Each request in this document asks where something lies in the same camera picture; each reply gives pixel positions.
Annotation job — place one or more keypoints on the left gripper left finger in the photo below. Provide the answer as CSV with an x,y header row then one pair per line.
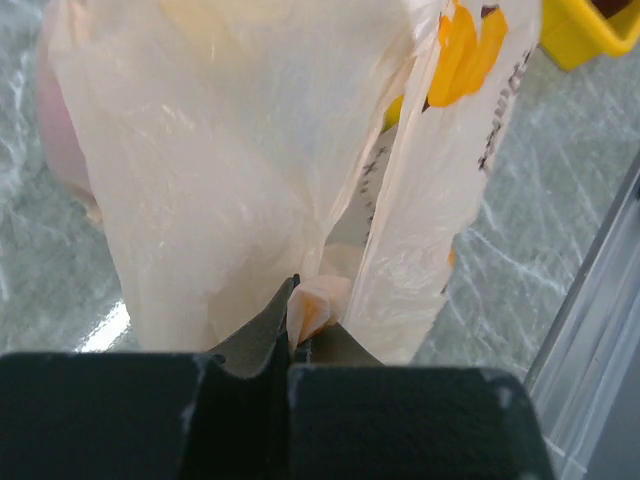
x,y
220,414

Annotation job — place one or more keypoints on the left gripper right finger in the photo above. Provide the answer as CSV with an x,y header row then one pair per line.
x,y
350,417

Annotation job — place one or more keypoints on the orange translucent plastic bag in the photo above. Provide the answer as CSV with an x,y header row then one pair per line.
x,y
224,146

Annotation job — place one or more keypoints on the yellow fake banana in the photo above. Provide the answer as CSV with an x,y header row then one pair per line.
x,y
392,114

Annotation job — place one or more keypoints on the yellow plastic tray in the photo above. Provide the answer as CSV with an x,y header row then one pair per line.
x,y
575,32

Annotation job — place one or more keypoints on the aluminium rail frame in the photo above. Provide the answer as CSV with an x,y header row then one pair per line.
x,y
584,382

